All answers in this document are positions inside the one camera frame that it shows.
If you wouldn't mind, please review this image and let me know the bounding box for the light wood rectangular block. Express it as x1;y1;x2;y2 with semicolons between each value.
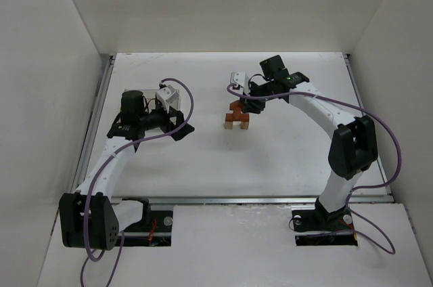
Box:
224;122;233;130

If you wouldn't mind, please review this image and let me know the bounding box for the red-brown wooden triangle block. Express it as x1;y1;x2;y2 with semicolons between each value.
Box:
229;100;243;113

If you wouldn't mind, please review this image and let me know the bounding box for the red-brown long rectangular block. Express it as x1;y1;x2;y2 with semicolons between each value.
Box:
225;113;250;123

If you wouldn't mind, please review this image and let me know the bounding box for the dark striped wood block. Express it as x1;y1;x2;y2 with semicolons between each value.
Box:
240;122;249;130

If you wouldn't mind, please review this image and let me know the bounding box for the red-brown wooden cylinder block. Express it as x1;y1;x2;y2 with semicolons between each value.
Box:
233;110;242;118

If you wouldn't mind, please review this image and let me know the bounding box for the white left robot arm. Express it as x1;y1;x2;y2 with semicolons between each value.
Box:
59;85;194;250

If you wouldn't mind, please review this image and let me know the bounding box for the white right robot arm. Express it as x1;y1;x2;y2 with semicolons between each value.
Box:
230;55;378;232

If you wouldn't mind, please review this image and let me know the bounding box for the clear plastic box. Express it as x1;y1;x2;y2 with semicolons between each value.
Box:
119;90;162;131

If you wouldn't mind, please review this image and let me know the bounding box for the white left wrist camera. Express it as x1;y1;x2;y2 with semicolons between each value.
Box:
156;85;180;113

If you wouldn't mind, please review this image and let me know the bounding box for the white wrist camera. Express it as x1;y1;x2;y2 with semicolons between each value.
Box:
156;85;180;113
230;72;250;95

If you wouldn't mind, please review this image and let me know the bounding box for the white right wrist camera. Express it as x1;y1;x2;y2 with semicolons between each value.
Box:
230;72;250;95

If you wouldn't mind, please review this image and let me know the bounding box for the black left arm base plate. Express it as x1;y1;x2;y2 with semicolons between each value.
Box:
124;209;173;247

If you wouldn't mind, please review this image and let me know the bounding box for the aluminium table edge rail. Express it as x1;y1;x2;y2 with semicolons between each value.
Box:
68;53;116;192

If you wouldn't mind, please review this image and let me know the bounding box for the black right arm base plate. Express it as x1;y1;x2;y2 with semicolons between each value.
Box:
290;209;358;246

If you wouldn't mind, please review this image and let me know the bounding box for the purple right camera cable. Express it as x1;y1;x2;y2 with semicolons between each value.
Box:
225;83;402;255

